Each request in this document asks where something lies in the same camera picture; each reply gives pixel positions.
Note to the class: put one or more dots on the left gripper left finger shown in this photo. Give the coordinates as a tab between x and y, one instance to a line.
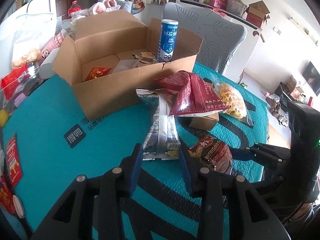
119	182

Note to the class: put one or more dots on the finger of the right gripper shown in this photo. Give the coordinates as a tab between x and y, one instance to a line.
255	175
268	156

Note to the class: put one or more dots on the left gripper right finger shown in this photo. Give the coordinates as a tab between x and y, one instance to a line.
201	182

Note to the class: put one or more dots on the beige patterned snack bag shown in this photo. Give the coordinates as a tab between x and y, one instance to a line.
213	153

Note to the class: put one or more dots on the silver white snack bag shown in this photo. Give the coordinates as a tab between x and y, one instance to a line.
162	140

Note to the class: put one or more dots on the small brown cardboard box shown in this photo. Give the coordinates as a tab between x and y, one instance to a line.
205	122

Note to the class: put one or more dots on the packaged yellow waffle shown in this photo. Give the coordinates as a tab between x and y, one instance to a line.
232	98

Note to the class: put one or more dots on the red foil snack packet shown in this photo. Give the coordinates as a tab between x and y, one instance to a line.
193	96

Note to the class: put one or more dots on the small red gold candy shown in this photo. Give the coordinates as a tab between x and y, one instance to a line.
97	72

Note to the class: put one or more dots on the blue tablet tube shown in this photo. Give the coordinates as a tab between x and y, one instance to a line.
167	40

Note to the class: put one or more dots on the teal bubble mailer mat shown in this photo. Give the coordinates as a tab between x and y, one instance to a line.
56	143

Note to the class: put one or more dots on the grey leaf pattern chair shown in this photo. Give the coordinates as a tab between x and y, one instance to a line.
221	37

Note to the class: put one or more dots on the red cardboard box on shelf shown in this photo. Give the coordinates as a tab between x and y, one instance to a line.
257	14

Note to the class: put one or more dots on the red bag in bin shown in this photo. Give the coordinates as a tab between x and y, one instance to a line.
10	82

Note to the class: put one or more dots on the plastic bag of bread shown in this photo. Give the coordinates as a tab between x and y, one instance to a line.
25	51

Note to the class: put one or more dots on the pink patterned paper cup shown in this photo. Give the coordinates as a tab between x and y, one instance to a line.
54	43

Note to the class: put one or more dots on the pink gift box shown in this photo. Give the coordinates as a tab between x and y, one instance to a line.
221	4

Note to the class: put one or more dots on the colourful patterned hanging bag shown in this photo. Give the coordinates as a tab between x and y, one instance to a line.
137	6

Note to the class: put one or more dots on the white refrigerator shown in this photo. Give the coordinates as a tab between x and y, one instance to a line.
36	20

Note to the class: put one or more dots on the pink slippers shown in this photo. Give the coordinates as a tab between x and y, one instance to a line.
104	6

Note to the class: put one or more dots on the red cola bottle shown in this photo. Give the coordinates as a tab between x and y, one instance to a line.
74	8

